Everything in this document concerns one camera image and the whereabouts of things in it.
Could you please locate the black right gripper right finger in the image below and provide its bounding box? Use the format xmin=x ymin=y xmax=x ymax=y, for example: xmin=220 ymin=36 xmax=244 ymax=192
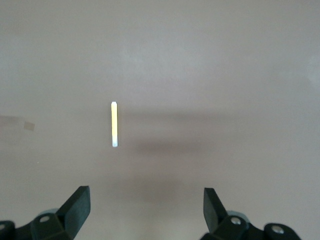
xmin=199 ymin=186 xmax=303 ymax=240

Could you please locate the yellow pen with white cap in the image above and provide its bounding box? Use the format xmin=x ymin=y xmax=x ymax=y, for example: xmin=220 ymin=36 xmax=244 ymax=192
xmin=110 ymin=101 xmax=119 ymax=148

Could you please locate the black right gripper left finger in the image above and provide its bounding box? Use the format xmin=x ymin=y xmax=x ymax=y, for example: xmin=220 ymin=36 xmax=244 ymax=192
xmin=0 ymin=185 xmax=91 ymax=240

